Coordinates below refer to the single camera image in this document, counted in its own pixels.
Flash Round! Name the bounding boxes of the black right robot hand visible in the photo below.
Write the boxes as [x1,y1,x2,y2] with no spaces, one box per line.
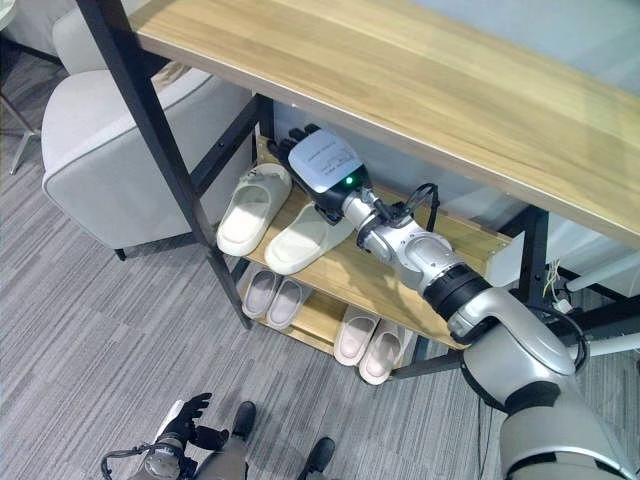
[267,124,373,224]

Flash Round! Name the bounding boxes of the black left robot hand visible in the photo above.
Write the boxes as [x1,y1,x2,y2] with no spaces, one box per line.
[158,392,232,450]

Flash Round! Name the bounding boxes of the cream foam slipper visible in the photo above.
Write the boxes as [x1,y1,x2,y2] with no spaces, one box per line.
[215,162,294,257]
[263,201,352,276]

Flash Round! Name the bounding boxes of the robot left leg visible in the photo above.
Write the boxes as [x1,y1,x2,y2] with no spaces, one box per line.
[196,432,250,480]

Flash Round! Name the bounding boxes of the dark robot left foot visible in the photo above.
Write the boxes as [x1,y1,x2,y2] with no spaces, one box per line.
[231,400,258,437]

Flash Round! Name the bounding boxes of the dark robot foot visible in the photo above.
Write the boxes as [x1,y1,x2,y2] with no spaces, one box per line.
[231,400,258,437]
[302,436,337,479]

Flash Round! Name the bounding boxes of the dark robot right foot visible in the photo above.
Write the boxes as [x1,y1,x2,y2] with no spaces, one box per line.
[302,436,337,479]

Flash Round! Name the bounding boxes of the beige grey slipper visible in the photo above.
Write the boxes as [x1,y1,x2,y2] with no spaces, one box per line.
[358,316,404,387]
[332,305,382,367]
[240,269,285,320]
[265,278,307,331]

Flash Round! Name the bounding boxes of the light grey armchair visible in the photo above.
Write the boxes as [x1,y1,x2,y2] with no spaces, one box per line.
[41,67,259,263]

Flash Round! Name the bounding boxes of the light grey sofa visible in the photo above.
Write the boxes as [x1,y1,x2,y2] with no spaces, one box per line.
[51,0,157,77]

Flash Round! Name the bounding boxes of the side table metal legs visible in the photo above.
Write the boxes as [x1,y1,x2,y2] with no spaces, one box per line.
[0,0,43,176]

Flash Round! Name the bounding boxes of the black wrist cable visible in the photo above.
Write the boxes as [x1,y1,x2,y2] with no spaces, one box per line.
[379,182,442,232]

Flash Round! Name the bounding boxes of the wooden shoe rack black frame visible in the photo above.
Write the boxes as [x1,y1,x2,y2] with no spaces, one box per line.
[74,0,640,382]

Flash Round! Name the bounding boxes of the white connector with wires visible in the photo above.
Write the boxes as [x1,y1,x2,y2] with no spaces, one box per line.
[546,258,574,315]

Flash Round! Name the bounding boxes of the thin black floor cable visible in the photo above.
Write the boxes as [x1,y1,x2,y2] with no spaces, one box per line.
[473,394,497,480]

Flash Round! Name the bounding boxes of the white desk frame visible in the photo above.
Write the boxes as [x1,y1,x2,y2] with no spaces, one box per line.
[563,249,640,357]

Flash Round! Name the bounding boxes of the black looped cable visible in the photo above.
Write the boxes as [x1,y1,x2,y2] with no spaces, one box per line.
[535,305,592,376]

